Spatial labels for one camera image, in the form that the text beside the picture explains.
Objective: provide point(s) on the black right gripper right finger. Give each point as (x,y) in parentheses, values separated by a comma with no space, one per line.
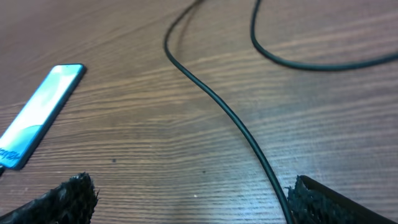
(314,203)

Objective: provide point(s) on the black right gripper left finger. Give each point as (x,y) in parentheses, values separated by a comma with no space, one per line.
(72,202)

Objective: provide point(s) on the blue Galaxy smartphone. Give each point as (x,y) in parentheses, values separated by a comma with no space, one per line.
(25,133)

